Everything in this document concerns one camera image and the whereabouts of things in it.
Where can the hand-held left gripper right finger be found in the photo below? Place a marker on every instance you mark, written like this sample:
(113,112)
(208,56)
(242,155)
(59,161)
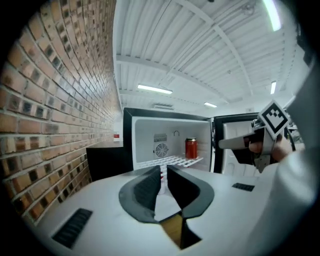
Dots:
(190,197)

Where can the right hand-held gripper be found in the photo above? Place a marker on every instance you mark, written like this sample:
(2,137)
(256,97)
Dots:
(272,120)

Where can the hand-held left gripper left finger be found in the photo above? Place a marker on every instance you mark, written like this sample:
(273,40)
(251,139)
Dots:
(140,197)

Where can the red drink can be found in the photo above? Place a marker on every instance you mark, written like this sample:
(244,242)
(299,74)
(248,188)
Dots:
(191,148)

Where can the black mini fridge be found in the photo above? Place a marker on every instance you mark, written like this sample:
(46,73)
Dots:
(145,135)

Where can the person's right forearm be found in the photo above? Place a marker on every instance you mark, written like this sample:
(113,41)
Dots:
(283,150)

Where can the person's right hand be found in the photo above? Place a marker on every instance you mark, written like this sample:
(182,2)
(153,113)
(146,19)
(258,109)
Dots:
(255,147)

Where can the long ceiling light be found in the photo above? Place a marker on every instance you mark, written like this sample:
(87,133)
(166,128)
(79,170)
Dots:
(272,15)
(210,104)
(155,89)
(273,87)

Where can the person's white shirt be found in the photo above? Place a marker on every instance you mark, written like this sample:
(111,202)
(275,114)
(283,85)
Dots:
(300,187)

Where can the ceiling air vent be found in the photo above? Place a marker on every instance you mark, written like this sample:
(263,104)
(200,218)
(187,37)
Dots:
(163,106)

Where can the red and white wall sign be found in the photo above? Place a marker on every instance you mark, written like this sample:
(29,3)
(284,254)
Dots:
(116,136)

